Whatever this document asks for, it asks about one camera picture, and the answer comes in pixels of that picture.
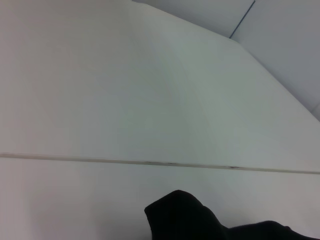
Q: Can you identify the black shirt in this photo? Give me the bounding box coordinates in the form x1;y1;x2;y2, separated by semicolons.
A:
143;189;320;240

